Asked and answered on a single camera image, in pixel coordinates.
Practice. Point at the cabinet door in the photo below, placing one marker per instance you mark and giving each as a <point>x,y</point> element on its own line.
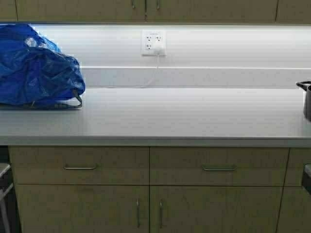
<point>83,208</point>
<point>211,11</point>
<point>81,11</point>
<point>211,209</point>

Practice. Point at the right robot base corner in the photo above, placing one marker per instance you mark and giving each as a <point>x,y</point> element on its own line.
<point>306,178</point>

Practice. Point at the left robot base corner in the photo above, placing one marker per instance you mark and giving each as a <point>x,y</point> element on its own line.
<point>4,171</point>

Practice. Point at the right drawer front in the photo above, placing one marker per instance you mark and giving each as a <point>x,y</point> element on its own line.
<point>218,166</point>

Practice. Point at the drawer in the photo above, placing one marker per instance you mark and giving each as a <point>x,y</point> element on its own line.
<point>80,165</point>
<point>218,166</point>

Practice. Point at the blue plastic tarp bag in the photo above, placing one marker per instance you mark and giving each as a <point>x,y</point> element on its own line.
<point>35,73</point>

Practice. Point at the left drawer front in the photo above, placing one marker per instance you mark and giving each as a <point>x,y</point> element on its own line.
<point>80,165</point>

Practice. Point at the white wall outlet plate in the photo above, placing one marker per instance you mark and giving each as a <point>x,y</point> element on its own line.
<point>153,43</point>

